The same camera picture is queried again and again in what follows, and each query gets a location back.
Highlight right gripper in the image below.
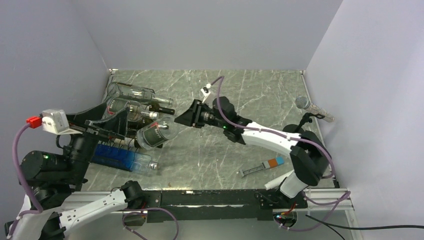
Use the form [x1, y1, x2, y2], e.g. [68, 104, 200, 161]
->
[174, 98, 227, 129]

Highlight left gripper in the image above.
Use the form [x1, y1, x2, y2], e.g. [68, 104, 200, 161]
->
[62, 102, 131, 183]

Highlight green wine bottle grey cap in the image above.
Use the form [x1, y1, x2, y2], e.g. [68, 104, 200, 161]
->
[127, 120, 144, 133]

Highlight clear glass bottle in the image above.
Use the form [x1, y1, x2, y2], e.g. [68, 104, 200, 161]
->
[107, 82, 174, 106]

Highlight clear labelled bottle silver cap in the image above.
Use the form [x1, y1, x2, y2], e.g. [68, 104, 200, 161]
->
[136, 115, 179, 150]

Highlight blue square glass bottle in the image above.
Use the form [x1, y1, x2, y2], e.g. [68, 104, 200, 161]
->
[91, 144, 159, 175]

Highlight dark green wine bottle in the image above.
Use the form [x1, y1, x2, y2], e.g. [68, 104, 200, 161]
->
[110, 137, 142, 149]

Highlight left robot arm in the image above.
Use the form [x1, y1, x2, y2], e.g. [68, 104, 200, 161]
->
[4, 103, 146, 240]

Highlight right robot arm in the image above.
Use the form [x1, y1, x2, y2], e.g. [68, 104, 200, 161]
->
[174, 97, 331, 208]

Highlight grey tool coloured blocks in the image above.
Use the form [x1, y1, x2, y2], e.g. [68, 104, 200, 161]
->
[239, 156, 285, 178]

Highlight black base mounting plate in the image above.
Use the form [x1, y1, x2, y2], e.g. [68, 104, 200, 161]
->
[128, 189, 308, 223]

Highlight white toy microphone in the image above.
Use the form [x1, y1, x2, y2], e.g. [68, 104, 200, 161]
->
[264, 170, 294, 191]

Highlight grey handheld microphone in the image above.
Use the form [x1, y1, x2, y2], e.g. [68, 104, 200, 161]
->
[294, 96, 335, 123]

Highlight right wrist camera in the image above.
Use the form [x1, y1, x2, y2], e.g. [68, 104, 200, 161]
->
[200, 83, 216, 107]

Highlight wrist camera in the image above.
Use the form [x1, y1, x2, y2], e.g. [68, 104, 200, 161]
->
[26, 109, 83, 136]
[200, 83, 216, 107]

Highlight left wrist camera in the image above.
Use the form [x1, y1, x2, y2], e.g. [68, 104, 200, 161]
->
[26, 109, 83, 136]

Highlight black power cable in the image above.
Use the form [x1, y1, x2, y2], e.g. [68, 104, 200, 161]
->
[305, 214, 424, 240]

